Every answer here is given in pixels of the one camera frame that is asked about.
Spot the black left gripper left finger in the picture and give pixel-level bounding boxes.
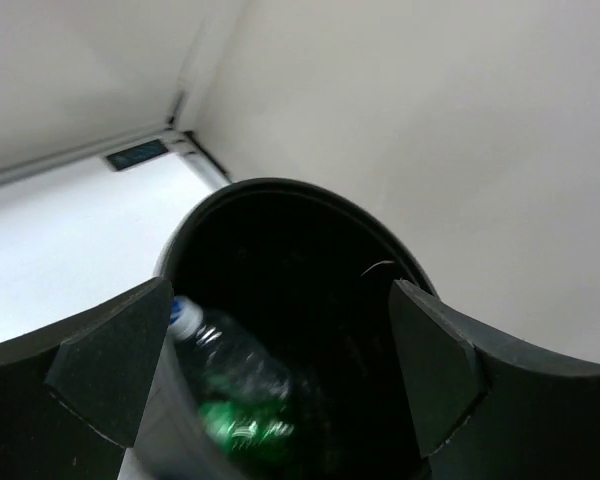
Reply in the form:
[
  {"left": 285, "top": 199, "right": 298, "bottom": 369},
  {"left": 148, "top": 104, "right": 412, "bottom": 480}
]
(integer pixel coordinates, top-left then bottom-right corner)
[{"left": 0, "top": 278, "right": 173, "bottom": 479}]

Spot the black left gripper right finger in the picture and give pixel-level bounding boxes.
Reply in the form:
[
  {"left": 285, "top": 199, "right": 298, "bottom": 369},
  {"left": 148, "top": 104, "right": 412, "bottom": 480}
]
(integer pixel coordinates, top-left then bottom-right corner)
[{"left": 389, "top": 281, "right": 600, "bottom": 479}]

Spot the clear bottle blue label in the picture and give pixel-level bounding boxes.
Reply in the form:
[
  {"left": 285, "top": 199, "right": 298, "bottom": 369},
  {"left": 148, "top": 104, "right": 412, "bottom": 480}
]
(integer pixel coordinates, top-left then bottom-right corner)
[{"left": 168, "top": 296, "right": 292, "bottom": 405}]

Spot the green plastic bottle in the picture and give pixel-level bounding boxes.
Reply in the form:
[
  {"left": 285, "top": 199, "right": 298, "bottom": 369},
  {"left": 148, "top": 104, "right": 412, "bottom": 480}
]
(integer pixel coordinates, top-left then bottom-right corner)
[{"left": 198, "top": 400, "right": 296, "bottom": 464}]

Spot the black plastic bin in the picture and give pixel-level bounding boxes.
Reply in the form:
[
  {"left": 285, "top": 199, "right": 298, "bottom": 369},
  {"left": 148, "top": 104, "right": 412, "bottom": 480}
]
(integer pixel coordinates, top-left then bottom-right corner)
[{"left": 134, "top": 179, "right": 432, "bottom": 479}]

